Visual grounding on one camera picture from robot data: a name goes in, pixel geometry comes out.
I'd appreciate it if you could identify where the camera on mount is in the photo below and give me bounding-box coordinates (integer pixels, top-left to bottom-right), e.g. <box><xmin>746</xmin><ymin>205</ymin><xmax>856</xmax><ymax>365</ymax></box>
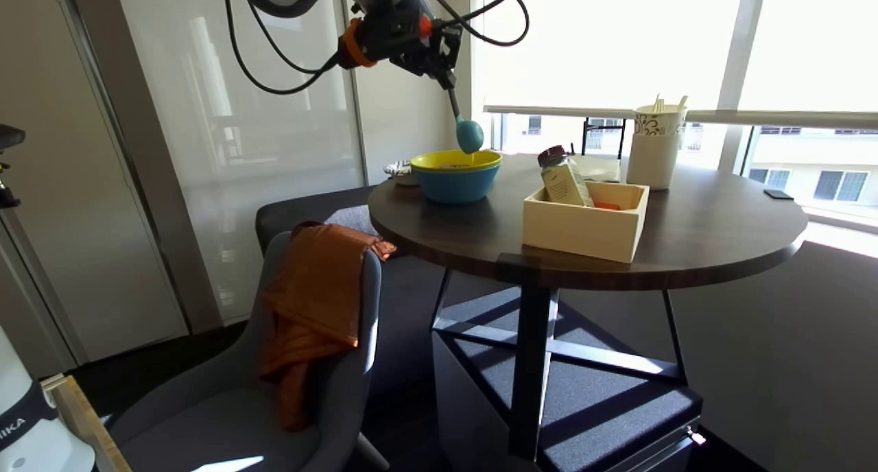
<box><xmin>0</xmin><ymin>123</ymin><xmax>27</xmax><ymax>211</ymax></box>

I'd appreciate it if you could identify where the wooden box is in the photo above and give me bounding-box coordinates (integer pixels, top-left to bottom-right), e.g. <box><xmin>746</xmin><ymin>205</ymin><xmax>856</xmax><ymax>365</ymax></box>
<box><xmin>522</xmin><ymin>180</ymin><xmax>650</xmax><ymax>265</ymax></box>

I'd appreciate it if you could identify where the orange cloth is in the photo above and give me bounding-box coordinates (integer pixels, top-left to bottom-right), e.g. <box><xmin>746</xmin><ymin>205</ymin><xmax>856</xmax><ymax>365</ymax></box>
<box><xmin>257</xmin><ymin>221</ymin><xmax>398</xmax><ymax>433</ymax></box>

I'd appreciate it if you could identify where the blue serving spoon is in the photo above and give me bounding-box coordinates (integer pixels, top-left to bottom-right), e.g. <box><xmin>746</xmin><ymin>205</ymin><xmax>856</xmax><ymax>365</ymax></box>
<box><xmin>447</xmin><ymin>86</ymin><xmax>486</xmax><ymax>155</ymax></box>

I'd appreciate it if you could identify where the white napkin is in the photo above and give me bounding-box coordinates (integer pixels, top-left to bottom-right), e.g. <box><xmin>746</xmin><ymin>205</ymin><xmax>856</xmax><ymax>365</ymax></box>
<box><xmin>572</xmin><ymin>154</ymin><xmax>622</xmax><ymax>184</ymax></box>

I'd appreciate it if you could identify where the bundle of stir sticks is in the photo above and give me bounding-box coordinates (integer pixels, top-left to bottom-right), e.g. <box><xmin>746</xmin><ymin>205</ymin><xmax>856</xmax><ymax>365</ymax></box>
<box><xmin>651</xmin><ymin>93</ymin><xmax>689</xmax><ymax>115</ymax></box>

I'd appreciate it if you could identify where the grey armchair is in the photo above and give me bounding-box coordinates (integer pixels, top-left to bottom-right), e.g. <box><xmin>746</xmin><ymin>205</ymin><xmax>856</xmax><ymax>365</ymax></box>
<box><xmin>103</xmin><ymin>231</ymin><xmax>392</xmax><ymax>472</ymax></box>

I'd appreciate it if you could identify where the small white plate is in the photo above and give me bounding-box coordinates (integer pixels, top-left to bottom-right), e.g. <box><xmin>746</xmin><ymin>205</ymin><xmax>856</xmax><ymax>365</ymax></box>
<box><xmin>383</xmin><ymin>161</ymin><xmax>420</xmax><ymax>187</ymax></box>

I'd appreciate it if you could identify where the black metal frame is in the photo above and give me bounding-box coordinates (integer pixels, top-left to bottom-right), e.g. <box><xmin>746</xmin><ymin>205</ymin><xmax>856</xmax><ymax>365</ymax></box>
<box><xmin>581</xmin><ymin>117</ymin><xmax>628</xmax><ymax>159</ymax></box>

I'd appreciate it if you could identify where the window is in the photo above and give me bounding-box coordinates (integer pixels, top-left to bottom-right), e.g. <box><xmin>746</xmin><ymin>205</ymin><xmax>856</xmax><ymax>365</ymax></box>
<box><xmin>473</xmin><ymin>0</ymin><xmax>878</xmax><ymax>227</ymax></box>

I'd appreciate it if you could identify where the patterned paper cup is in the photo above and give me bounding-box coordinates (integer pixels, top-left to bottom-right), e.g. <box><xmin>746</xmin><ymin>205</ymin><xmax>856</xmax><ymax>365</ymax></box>
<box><xmin>626</xmin><ymin>104</ymin><xmax>689</xmax><ymax>191</ymax></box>

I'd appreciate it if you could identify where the grey cushion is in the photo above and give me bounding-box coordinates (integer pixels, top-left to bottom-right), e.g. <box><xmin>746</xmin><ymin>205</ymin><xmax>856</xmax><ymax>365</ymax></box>
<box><xmin>322</xmin><ymin>204</ymin><xmax>380</xmax><ymax>237</ymax></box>

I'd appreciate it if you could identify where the jar with dark red lid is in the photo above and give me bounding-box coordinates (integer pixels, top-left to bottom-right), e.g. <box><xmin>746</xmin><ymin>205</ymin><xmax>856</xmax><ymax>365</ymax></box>
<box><xmin>537</xmin><ymin>145</ymin><xmax>595</xmax><ymax>208</ymax></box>

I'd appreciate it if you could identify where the blue bowl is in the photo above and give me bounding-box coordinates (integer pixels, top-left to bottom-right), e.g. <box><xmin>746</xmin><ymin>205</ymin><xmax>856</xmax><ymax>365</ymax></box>
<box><xmin>414</xmin><ymin>163</ymin><xmax>502</xmax><ymax>206</ymax></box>

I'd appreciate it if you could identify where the yellow plate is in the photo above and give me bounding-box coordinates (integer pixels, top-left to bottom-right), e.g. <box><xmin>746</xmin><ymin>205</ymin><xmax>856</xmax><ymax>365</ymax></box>
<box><xmin>410</xmin><ymin>149</ymin><xmax>503</xmax><ymax>174</ymax></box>

